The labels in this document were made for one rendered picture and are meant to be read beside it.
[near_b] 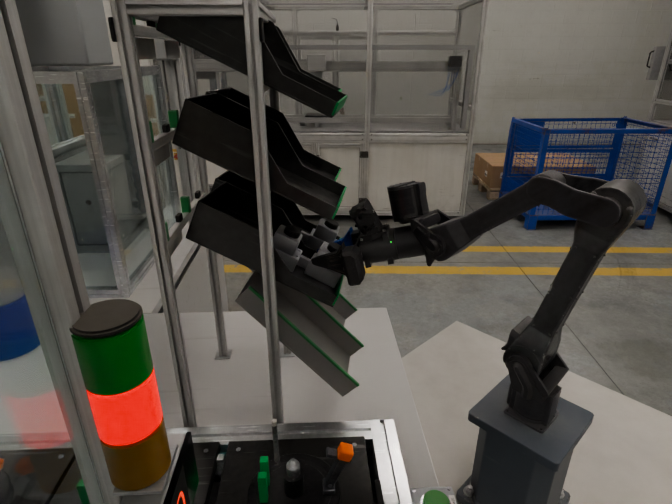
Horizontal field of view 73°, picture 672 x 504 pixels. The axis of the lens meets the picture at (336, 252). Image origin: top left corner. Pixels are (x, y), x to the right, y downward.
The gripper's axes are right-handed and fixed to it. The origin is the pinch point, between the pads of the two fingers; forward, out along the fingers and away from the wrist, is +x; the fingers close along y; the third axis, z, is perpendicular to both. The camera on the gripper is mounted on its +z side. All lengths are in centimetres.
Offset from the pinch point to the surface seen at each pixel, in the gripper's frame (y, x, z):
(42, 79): -37, 77, 49
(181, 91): -117, 82, 43
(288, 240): 4.2, 6.0, 5.3
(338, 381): 6.9, 3.2, -23.1
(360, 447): 16.6, -0.9, -30.0
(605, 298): -241, -118, -152
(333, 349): -3.0, 5.9, -22.2
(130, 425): 52, 4, 7
